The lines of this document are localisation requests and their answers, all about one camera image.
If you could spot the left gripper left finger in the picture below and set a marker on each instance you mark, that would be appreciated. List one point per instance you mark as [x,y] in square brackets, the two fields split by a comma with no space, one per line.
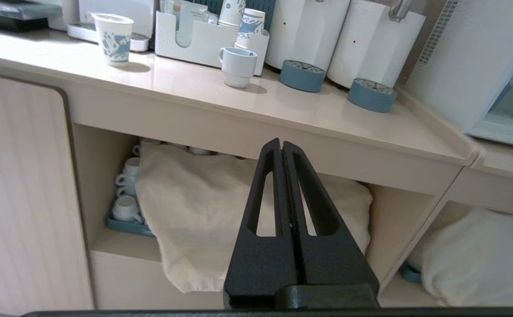
[256,264]

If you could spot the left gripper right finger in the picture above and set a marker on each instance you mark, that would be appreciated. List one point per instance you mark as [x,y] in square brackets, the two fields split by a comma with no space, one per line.
[331,259]

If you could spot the white mini fridge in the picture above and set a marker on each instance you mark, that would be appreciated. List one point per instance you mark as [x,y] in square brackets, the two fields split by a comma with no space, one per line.
[463,66]

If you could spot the beige cabinet door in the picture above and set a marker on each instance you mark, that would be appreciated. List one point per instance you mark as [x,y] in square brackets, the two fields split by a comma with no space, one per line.
[23,198]

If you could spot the blue patterned paper cup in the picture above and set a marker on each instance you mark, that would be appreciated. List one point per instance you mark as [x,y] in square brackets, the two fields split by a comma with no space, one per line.
[114,39]

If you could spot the cream cloth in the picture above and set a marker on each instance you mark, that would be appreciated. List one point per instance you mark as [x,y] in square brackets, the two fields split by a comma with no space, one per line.
[194,211]

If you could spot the white teacup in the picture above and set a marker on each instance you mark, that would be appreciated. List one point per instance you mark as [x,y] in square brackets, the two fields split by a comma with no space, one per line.
[127,208]
[126,178]
[132,165]

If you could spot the white cloth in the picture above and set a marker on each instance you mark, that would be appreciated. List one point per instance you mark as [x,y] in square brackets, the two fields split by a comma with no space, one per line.
[481,259]

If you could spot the round blue drip tray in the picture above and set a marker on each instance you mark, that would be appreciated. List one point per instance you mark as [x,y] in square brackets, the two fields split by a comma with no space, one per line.
[372,95]
[302,75]

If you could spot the white ceramic mug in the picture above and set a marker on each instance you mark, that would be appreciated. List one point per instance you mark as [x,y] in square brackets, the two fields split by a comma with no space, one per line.
[238,68]

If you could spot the white drink dispenser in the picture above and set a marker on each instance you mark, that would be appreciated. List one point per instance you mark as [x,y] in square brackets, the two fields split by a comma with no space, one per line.
[373,44]
[305,33]

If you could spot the white organizer caddy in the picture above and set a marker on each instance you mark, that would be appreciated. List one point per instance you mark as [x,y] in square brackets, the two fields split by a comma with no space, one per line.
[194,44]

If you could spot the stack of patterned paper cups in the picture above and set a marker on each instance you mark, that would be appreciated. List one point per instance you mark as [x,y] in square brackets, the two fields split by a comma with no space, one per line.
[231,13]
[249,28]

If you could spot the black appliance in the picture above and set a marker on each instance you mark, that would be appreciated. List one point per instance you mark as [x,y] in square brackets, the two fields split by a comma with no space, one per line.
[9,15]

